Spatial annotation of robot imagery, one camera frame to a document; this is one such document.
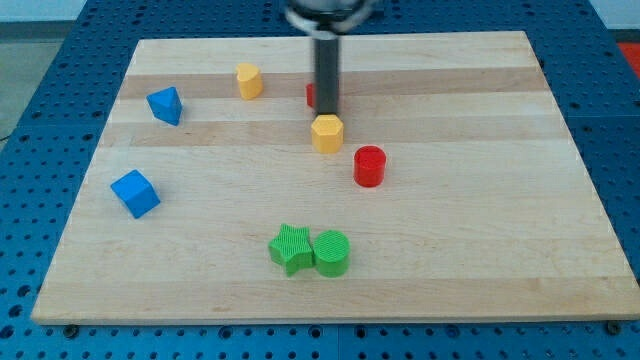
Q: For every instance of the yellow hexagon block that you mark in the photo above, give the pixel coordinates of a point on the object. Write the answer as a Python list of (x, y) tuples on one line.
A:
[(327, 134)]

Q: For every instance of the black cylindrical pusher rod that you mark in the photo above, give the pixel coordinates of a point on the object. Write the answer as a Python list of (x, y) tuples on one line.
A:
[(326, 72)]

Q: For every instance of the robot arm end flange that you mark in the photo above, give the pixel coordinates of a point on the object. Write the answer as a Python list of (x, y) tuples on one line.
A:
[(336, 16)]

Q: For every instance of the blue cube block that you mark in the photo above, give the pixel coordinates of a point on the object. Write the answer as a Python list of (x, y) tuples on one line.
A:
[(136, 192)]

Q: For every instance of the red cylinder block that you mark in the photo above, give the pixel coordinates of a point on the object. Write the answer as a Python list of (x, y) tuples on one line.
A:
[(369, 166)]

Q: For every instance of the green cylinder block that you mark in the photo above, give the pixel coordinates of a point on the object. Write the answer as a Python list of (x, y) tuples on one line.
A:
[(331, 249)]

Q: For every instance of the green star block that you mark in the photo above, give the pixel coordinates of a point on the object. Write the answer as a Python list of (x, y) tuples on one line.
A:
[(291, 249)]

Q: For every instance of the red block behind rod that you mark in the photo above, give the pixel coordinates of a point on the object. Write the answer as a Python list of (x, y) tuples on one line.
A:
[(310, 94)]

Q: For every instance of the yellow heart block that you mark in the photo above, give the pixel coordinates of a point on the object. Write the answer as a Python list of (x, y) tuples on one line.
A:
[(249, 80)]

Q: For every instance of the wooden board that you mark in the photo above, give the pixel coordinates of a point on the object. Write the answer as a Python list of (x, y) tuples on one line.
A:
[(486, 212)]

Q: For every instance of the blue triangle block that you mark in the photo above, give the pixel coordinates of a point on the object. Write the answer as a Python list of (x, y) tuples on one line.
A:
[(166, 105)]

